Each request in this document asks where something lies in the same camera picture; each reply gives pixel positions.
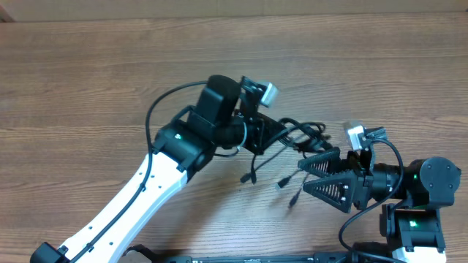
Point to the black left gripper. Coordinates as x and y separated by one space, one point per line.
262 124

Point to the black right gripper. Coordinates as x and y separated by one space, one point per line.
352 185

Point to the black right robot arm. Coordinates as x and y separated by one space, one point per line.
412 225

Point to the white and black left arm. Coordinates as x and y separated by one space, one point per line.
225 116

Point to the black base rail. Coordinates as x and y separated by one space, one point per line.
142 254

